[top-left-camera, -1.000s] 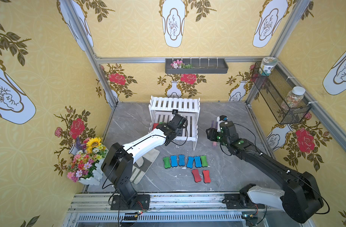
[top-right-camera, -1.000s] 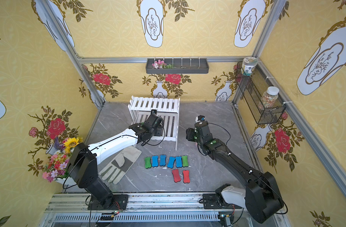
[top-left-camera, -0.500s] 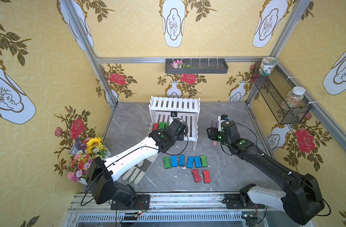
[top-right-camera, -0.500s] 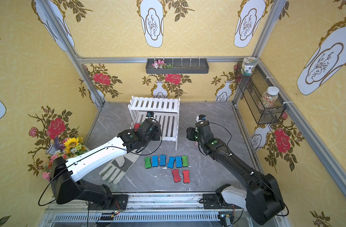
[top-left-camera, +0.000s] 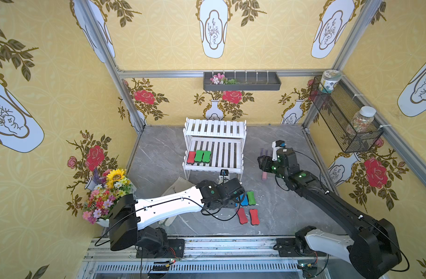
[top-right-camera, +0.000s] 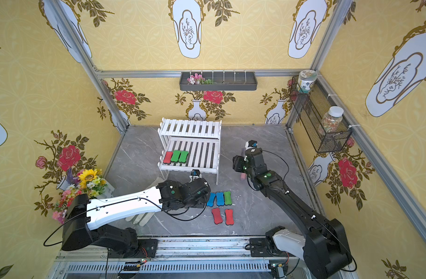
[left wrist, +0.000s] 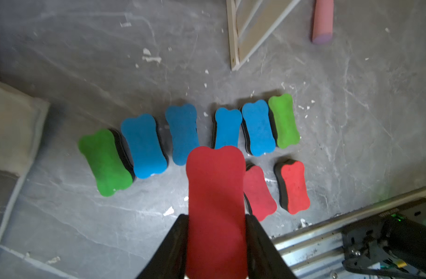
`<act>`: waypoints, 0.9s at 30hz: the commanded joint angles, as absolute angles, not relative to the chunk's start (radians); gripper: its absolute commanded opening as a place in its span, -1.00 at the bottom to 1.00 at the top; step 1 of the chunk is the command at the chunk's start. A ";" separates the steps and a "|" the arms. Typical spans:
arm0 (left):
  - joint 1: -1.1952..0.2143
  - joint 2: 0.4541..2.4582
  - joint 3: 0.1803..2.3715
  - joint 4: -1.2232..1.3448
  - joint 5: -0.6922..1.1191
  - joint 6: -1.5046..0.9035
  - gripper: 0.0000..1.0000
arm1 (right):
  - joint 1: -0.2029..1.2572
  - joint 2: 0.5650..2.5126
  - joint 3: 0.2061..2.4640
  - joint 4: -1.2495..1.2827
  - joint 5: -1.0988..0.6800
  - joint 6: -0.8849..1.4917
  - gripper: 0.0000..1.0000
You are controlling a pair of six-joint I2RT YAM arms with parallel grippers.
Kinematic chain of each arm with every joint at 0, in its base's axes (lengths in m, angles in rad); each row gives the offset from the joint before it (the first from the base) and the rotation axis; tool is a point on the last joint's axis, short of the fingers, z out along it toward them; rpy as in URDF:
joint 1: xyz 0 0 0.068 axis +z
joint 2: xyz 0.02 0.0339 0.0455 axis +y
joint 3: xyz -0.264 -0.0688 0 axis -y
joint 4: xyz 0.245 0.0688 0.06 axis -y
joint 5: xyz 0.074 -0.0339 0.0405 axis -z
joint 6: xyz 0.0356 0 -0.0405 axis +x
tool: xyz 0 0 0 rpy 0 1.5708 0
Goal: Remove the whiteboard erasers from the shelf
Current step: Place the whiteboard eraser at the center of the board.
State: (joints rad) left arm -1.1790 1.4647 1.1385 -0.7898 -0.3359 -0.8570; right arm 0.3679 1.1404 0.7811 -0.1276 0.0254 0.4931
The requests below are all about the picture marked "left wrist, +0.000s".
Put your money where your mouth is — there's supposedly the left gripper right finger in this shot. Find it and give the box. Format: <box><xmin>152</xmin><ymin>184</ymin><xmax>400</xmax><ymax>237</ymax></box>
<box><xmin>245</xmin><ymin>215</ymin><xmax>297</xmax><ymax>279</ymax></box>

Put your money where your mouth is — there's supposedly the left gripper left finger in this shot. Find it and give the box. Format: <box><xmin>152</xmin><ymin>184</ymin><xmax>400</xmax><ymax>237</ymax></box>
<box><xmin>136</xmin><ymin>215</ymin><xmax>188</xmax><ymax>279</ymax></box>

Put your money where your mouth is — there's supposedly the red eraser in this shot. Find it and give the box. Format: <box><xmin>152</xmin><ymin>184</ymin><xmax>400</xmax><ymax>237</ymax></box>
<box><xmin>186</xmin><ymin>146</ymin><xmax>248</xmax><ymax>279</ymax></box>
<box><xmin>274</xmin><ymin>159</ymin><xmax>311</xmax><ymax>215</ymax></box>
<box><xmin>244</xmin><ymin>163</ymin><xmax>277</xmax><ymax>222</ymax></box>

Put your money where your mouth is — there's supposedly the blue eraser top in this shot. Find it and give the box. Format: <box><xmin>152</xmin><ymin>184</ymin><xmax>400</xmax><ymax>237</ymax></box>
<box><xmin>241</xmin><ymin>100</ymin><xmax>276</xmax><ymax>156</ymax></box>
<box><xmin>165</xmin><ymin>103</ymin><xmax>200</xmax><ymax>166</ymax></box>
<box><xmin>121</xmin><ymin>114</ymin><xmax>168</xmax><ymax>179</ymax></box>
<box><xmin>212</xmin><ymin>108</ymin><xmax>243</xmax><ymax>149</ymax></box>

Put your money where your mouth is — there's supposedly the green eraser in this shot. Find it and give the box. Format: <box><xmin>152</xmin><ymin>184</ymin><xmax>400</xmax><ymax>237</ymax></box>
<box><xmin>78</xmin><ymin>129</ymin><xmax>136</xmax><ymax>197</ymax></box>
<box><xmin>268</xmin><ymin>94</ymin><xmax>300</xmax><ymax>149</ymax></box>

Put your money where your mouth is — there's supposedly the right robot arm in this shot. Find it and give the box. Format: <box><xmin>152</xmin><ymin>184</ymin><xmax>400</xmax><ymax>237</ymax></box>
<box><xmin>342</xmin><ymin>198</ymin><xmax>426</xmax><ymax>279</ymax></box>

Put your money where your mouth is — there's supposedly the white two-tier slatted shelf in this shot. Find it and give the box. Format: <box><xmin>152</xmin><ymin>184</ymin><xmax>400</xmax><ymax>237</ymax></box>
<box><xmin>226</xmin><ymin>0</ymin><xmax>300</xmax><ymax>71</ymax></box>

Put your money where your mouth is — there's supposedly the white grey work glove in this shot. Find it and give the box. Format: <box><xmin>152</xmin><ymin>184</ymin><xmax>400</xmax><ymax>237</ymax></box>
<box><xmin>0</xmin><ymin>82</ymin><xmax>50</xmax><ymax>242</ymax></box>

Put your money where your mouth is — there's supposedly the metal base rail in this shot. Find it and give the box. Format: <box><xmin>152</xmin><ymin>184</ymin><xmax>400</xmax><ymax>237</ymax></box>
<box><xmin>274</xmin><ymin>187</ymin><xmax>426</xmax><ymax>279</ymax></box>

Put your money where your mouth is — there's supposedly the purple garden fork pink handle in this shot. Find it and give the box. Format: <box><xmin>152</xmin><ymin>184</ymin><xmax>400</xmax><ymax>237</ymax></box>
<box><xmin>312</xmin><ymin>0</ymin><xmax>334</xmax><ymax>45</ymax></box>

